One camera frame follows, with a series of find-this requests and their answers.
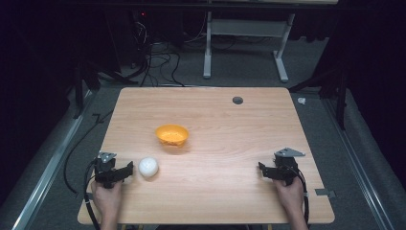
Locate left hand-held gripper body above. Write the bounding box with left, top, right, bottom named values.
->
left=93, top=150, right=121, bottom=190

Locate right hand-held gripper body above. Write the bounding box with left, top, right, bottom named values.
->
left=273, top=147, right=306, bottom=187

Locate white ball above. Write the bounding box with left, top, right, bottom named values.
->
left=138, top=156, right=160, bottom=178

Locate orange bowl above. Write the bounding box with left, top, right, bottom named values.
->
left=154, top=124, right=191, bottom=149

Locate person's left hand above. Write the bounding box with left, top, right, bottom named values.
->
left=90, top=179, right=124, bottom=220

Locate person's right hand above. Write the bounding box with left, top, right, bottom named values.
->
left=274, top=176, right=305, bottom=213

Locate grey tape piece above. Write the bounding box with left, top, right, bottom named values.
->
left=314, top=188, right=337, bottom=199

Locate black metal stand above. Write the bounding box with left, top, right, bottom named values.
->
left=288, top=62, right=350, bottom=131
left=72, top=58, right=140, bottom=121

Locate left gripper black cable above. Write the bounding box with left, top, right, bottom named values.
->
left=82, top=158, right=102, bottom=230

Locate black cable on floor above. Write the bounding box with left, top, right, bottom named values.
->
left=62, top=109, right=115, bottom=196

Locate aluminium rail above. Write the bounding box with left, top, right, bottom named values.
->
left=321, top=95, right=398, bottom=230
left=11, top=89, right=96, bottom=230

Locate bundle of black cables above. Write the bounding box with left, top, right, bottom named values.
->
left=131, top=18, right=187, bottom=88

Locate white metal desk frame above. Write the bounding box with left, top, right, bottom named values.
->
left=202, top=11, right=297, bottom=83

